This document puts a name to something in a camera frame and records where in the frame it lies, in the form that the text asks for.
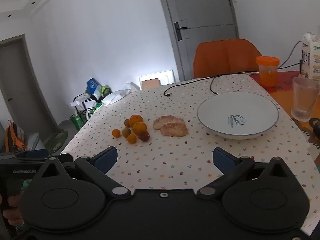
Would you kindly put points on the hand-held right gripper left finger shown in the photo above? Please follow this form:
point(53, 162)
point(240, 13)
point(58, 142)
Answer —
point(105, 160)

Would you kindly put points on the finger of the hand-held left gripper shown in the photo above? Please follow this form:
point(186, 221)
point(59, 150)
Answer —
point(35, 154)

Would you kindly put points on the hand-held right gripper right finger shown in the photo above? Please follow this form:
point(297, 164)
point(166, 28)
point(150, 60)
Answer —
point(223, 160)

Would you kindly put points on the small orange kumquat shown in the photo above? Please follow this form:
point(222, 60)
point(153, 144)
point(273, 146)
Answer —
point(116, 133)
point(131, 138)

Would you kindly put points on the small yellow fruits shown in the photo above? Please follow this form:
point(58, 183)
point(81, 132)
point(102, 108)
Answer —
point(127, 123)

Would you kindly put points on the red apple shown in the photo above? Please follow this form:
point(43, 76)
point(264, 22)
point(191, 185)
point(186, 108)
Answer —
point(144, 136)

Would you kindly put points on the orange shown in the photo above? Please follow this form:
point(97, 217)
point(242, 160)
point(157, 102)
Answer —
point(139, 128)
point(136, 119)

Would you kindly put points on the white plate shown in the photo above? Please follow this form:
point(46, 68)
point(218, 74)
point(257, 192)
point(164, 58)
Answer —
point(225, 110)

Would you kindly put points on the peeled pomelo segment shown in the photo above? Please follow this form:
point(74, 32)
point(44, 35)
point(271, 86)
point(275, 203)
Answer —
point(173, 130)

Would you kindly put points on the bread roll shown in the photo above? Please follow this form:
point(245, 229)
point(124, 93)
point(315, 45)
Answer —
point(165, 119)

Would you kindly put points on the person's left hand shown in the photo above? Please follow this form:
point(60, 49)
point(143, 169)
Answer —
point(13, 216)

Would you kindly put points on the grey storage box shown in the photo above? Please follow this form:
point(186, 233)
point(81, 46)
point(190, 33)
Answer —
point(36, 141)

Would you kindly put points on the camouflage bag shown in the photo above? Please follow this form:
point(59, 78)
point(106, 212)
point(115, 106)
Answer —
point(57, 140)

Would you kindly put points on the orange grey backpack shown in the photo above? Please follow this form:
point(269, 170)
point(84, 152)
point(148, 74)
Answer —
point(13, 137)

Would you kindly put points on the green box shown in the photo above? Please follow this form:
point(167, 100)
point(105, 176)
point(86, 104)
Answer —
point(77, 122)

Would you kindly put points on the floral white tablecloth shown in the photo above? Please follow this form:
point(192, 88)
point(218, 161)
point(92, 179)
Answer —
point(175, 160)

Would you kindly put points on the black metal rack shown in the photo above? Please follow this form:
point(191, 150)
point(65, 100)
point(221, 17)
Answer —
point(83, 106)

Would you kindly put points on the white plastic bag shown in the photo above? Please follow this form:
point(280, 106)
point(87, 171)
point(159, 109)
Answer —
point(117, 96)

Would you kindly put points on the green packet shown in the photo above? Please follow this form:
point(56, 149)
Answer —
point(105, 90)

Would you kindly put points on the blue packet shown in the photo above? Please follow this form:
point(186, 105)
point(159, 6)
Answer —
point(93, 87)

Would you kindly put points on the grey side door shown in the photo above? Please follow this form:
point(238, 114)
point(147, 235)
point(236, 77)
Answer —
point(20, 80)

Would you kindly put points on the white framed board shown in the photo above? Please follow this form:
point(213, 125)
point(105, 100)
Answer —
point(150, 82)

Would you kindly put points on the orange lidded jar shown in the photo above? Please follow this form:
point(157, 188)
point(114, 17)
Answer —
point(268, 72)

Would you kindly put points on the clear glass cup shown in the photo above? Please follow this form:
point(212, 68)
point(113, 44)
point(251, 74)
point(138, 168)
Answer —
point(303, 97)

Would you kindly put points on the orange chair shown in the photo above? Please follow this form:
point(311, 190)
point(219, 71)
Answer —
point(225, 57)

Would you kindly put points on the milk carton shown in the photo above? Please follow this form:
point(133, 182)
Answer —
point(311, 57)

